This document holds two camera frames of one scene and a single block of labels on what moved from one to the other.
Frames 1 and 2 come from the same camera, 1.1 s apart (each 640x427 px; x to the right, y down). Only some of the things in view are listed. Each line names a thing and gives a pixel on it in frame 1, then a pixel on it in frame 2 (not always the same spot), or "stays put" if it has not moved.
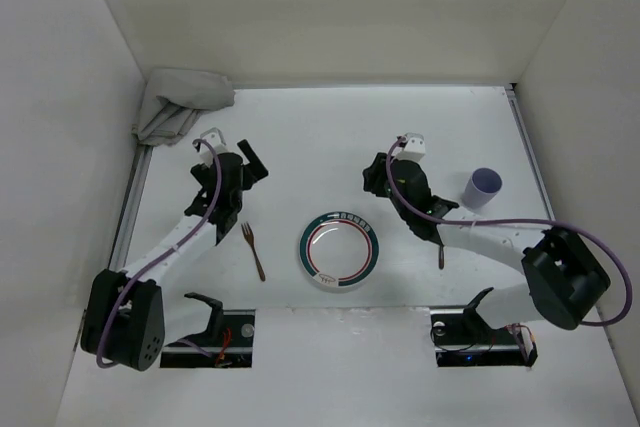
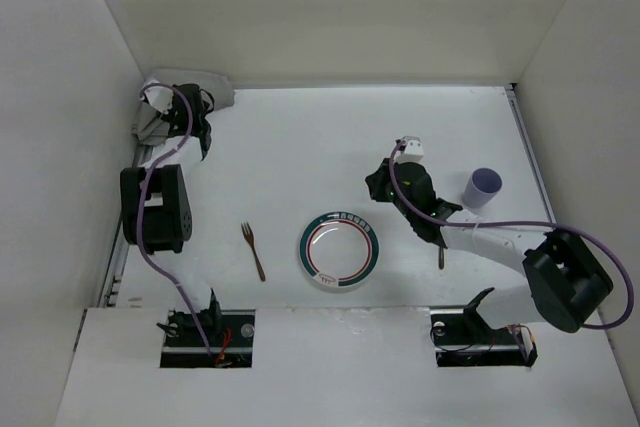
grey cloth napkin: x=173 y=98 stays put
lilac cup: x=481 y=187 stays put
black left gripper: x=220 y=217 → x=201 y=129
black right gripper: x=428 y=227 stays put
